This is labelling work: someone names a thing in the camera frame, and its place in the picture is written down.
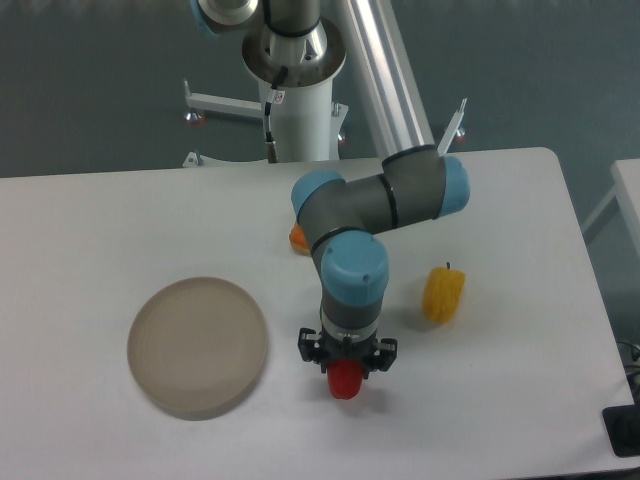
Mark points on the beige round plate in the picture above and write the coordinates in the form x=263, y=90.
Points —
x=197, y=347

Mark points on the yellow bell pepper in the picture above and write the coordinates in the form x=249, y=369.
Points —
x=442, y=293

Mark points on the orange bread loaf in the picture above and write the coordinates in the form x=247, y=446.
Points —
x=298, y=240

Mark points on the white side table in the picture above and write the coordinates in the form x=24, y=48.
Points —
x=622, y=197

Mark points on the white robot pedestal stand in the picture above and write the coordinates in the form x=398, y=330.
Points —
x=301, y=121

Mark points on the red bell pepper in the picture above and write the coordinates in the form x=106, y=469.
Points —
x=345, y=378

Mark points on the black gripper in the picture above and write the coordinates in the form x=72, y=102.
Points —
x=374, y=355

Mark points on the black device at table edge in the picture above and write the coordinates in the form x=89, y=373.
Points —
x=622, y=426

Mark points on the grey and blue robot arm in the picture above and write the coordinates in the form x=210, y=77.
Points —
x=342, y=219

